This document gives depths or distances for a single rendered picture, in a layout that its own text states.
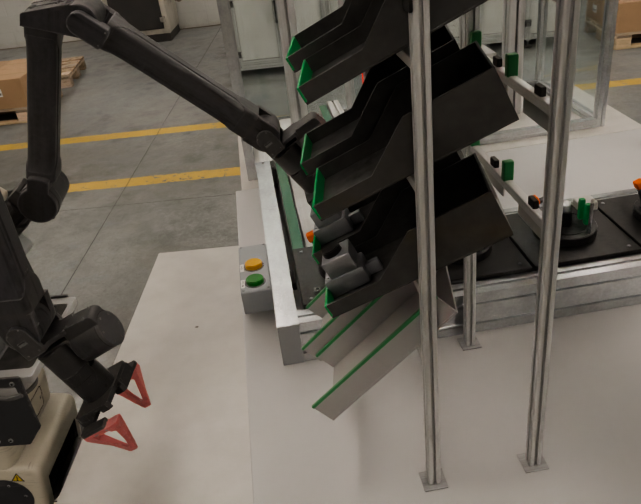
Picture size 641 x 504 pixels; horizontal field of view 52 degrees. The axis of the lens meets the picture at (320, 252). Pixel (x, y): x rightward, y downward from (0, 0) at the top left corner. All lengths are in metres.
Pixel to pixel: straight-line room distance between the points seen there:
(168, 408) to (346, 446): 0.38
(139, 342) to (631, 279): 1.09
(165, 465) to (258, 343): 0.36
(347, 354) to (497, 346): 0.39
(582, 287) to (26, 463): 1.19
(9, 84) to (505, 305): 5.71
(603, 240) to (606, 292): 0.13
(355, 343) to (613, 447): 0.47
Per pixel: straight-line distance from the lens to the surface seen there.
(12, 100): 6.70
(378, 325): 1.13
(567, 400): 1.33
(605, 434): 1.28
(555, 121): 0.86
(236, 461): 1.25
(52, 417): 1.57
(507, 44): 2.57
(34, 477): 1.49
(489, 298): 1.43
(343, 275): 0.98
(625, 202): 1.77
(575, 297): 1.51
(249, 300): 1.49
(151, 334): 1.60
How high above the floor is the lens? 1.76
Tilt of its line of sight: 30 degrees down
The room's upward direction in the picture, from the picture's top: 7 degrees counter-clockwise
